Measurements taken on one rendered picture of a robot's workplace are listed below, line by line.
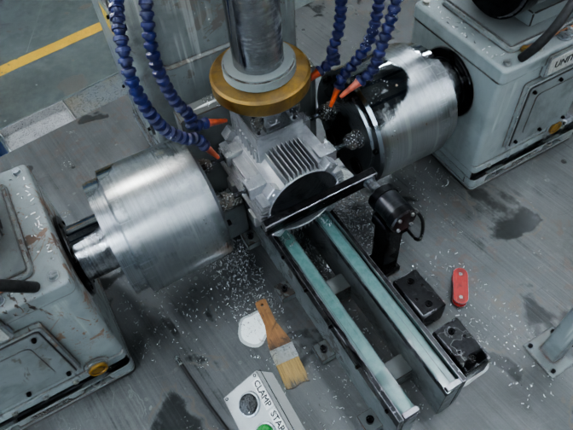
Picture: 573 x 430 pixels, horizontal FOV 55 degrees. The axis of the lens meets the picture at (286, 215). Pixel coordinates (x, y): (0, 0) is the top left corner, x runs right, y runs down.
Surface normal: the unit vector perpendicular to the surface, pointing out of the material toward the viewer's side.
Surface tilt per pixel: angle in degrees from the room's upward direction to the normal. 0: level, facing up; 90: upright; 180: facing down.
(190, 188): 28
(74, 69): 0
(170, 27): 90
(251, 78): 0
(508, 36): 0
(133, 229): 40
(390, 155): 81
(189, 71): 90
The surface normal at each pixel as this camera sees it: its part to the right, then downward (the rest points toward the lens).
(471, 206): -0.06, -0.59
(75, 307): 0.49, 0.68
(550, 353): -0.87, 0.43
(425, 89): 0.24, -0.08
